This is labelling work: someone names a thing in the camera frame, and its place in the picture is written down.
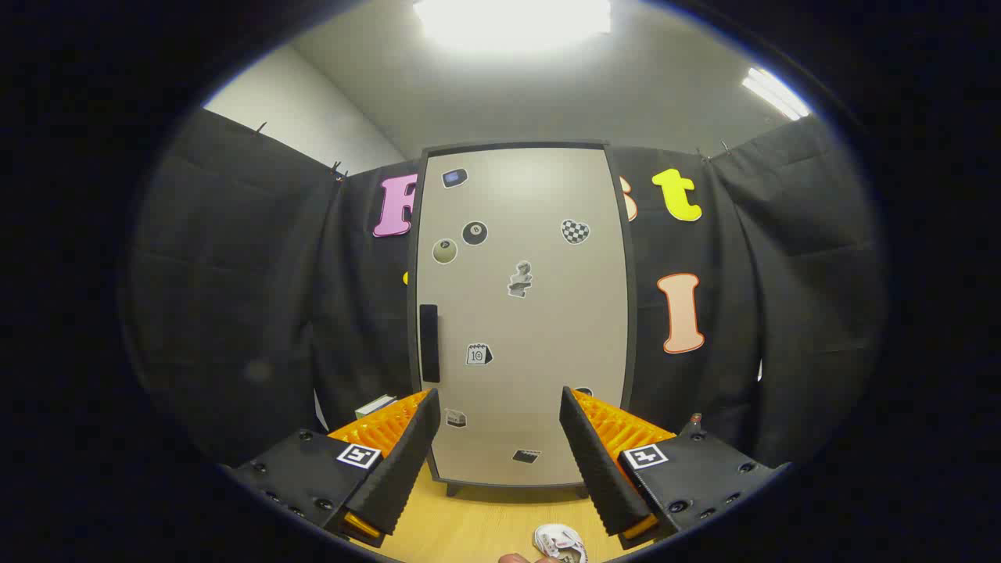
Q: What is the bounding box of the narrow ceiling light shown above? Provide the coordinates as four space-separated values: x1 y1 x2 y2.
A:
741 66 813 122

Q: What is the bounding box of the large ceiling light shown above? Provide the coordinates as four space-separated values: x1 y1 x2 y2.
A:
413 0 612 48

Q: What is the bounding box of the white canvas shoe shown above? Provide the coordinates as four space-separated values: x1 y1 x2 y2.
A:
534 524 589 563

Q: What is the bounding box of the green spine book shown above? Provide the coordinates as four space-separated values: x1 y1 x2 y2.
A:
354 395 398 421

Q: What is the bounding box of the dark grey shoe cabinet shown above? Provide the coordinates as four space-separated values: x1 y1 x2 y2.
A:
407 141 638 497

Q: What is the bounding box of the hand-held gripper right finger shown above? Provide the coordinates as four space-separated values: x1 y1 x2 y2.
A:
559 385 791 550

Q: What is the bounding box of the black door handle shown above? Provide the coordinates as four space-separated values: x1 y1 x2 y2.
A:
420 304 441 384

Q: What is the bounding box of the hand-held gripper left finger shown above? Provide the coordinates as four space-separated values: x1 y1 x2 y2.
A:
227 389 441 548

